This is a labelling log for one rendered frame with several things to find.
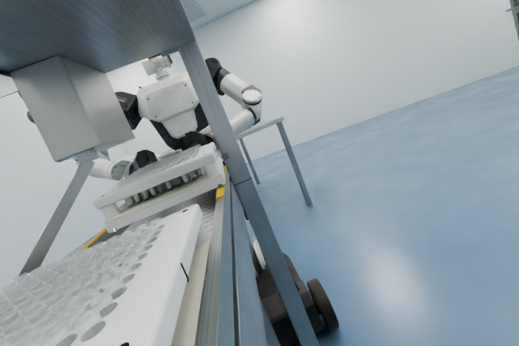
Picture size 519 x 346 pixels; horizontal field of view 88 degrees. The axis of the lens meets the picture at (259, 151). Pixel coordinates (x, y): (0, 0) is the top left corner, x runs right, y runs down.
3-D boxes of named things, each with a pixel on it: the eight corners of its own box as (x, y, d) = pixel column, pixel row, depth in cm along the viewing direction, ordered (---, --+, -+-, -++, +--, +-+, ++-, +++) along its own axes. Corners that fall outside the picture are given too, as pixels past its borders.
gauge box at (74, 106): (101, 151, 79) (69, 86, 76) (135, 137, 80) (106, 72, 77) (53, 162, 58) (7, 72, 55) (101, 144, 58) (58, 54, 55)
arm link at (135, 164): (157, 144, 80) (146, 150, 89) (123, 156, 74) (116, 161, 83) (174, 183, 81) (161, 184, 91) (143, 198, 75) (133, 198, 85)
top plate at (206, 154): (216, 161, 54) (212, 151, 54) (96, 210, 52) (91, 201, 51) (216, 147, 78) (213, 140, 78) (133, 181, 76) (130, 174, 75)
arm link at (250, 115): (236, 144, 107) (269, 120, 117) (235, 126, 99) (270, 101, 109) (218, 130, 112) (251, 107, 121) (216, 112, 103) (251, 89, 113)
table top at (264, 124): (161, 162, 338) (159, 159, 338) (239, 130, 371) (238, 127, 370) (156, 174, 197) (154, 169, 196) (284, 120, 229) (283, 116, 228)
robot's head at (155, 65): (152, 81, 123) (144, 62, 122) (173, 73, 124) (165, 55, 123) (148, 79, 117) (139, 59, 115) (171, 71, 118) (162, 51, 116)
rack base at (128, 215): (225, 183, 55) (221, 173, 54) (108, 233, 52) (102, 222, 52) (222, 163, 79) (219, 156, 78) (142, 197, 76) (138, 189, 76)
